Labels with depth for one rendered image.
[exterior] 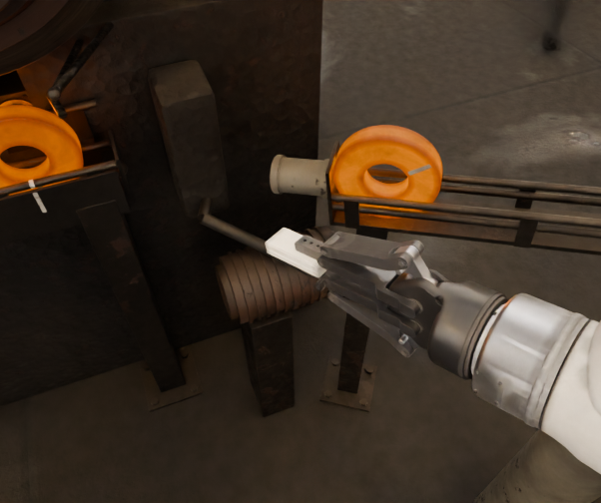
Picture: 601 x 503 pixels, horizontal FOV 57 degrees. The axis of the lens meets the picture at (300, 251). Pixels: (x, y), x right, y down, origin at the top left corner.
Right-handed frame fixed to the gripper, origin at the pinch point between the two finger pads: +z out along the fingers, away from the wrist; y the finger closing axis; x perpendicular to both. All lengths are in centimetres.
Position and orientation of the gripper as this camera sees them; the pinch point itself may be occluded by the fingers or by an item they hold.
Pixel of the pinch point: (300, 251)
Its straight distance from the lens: 55.2
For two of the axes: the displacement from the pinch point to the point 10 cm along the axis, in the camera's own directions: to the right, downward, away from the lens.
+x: 6.4, -5.7, 5.1
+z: -7.5, -3.5, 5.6
